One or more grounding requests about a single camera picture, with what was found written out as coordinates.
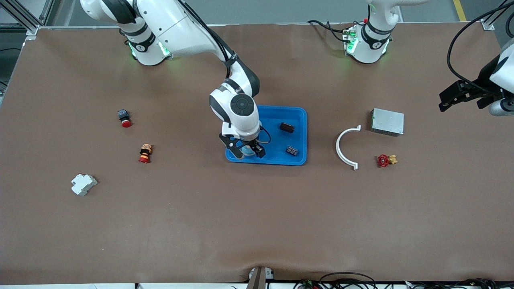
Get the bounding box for blue plastic tray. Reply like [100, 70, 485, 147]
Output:
[225, 104, 308, 166]

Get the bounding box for brown table cover sheet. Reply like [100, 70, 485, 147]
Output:
[0, 23, 514, 285]

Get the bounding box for silver metal box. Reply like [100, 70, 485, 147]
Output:
[370, 108, 405, 137]

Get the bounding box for red emergency stop button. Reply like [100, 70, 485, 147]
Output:
[117, 109, 133, 128]

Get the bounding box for white circuit breaker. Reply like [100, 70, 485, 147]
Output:
[71, 173, 98, 197]

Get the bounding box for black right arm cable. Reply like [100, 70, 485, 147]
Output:
[175, 0, 272, 145]

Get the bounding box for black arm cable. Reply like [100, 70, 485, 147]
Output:
[448, 4, 514, 95]
[175, 0, 272, 145]

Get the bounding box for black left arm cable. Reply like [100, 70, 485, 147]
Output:
[448, 4, 514, 95]

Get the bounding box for aluminium frame profile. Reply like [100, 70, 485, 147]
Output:
[0, 0, 55, 41]
[481, 0, 514, 31]

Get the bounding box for white curved plastic bracket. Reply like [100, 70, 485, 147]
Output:
[335, 125, 362, 171]

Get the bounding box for red yellow pushbutton switch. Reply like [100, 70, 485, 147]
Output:
[139, 144, 154, 164]

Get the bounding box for brass valve with red handle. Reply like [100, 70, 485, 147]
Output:
[377, 154, 399, 168]

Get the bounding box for black base cables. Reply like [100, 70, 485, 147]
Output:
[307, 19, 350, 43]

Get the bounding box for black looped cable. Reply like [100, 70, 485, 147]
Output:
[319, 272, 378, 289]

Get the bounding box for black cable bundle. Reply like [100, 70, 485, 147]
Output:
[406, 278, 514, 289]

